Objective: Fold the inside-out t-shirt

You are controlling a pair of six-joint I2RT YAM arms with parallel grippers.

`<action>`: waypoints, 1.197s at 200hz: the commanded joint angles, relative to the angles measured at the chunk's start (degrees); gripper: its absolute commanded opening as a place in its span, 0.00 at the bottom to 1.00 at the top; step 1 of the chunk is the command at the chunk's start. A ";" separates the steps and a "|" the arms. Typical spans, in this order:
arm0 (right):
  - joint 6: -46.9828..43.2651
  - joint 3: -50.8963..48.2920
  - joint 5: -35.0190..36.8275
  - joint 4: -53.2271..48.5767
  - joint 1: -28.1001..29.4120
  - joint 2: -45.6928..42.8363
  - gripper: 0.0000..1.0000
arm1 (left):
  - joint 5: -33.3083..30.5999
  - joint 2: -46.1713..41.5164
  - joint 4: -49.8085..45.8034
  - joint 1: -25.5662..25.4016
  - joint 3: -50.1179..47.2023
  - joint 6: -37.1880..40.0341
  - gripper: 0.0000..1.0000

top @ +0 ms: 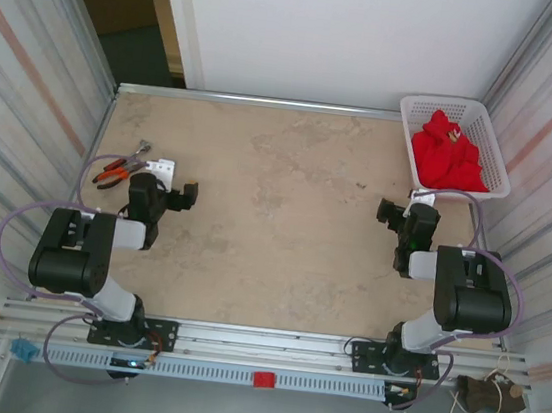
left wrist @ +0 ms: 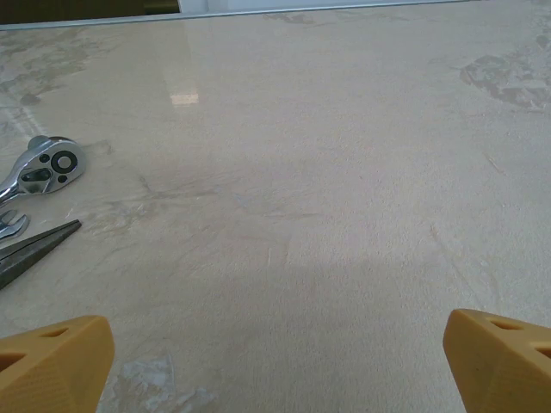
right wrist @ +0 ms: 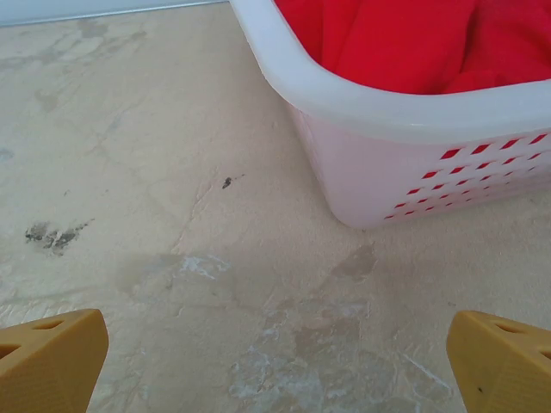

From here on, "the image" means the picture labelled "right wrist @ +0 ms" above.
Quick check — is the aluminium table frame rail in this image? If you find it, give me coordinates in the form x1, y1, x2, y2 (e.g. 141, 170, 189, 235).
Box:
0, 0, 229, 28

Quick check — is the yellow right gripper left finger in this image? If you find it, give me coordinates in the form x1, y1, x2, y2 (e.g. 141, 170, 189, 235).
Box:
0, 308, 108, 413

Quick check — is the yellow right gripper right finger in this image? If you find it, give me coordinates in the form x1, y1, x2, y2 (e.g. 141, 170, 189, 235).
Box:
446, 310, 551, 413

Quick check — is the white perforated plastic basket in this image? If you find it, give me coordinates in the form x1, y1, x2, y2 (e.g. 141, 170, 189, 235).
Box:
227, 0, 551, 230

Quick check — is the red t-shirt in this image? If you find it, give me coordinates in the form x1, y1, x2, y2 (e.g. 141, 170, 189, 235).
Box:
273, 0, 551, 95

